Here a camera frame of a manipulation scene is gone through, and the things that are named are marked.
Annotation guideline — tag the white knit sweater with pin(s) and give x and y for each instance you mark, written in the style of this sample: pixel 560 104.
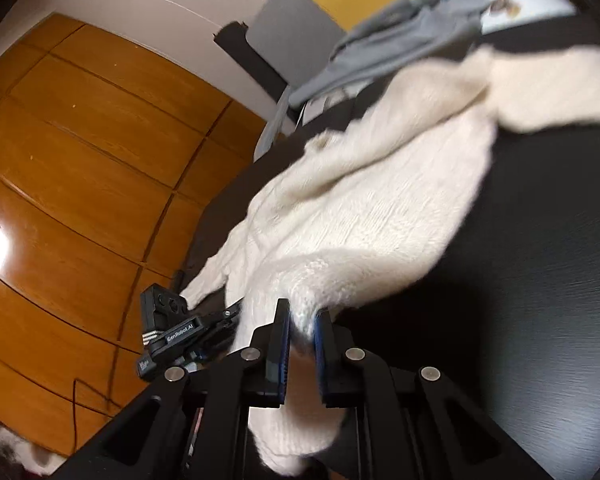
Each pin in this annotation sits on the white knit sweater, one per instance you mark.
pixel 380 185

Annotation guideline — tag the white and dark fuzzy cloth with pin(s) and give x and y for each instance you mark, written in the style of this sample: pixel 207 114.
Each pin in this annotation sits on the white and dark fuzzy cloth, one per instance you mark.
pixel 10 450

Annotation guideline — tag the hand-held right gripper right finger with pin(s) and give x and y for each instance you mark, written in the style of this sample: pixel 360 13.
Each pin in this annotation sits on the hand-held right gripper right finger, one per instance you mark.
pixel 321 355

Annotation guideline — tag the black foam roll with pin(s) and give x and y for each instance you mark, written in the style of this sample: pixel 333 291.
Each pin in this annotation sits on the black foam roll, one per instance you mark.
pixel 250 55

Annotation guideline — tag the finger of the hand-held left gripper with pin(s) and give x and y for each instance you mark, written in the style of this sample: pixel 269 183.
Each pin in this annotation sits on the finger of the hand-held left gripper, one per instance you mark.
pixel 222 317

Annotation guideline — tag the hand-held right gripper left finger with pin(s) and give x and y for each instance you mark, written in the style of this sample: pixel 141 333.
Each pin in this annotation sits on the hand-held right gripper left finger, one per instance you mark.
pixel 281 355

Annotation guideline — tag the grey upholstered chair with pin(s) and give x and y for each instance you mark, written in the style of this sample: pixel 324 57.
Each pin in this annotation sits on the grey upholstered chair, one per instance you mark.
pixel 295 30

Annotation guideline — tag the grey garment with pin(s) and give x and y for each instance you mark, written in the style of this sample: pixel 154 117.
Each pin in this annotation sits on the grey garment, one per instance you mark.
pixel 405 35

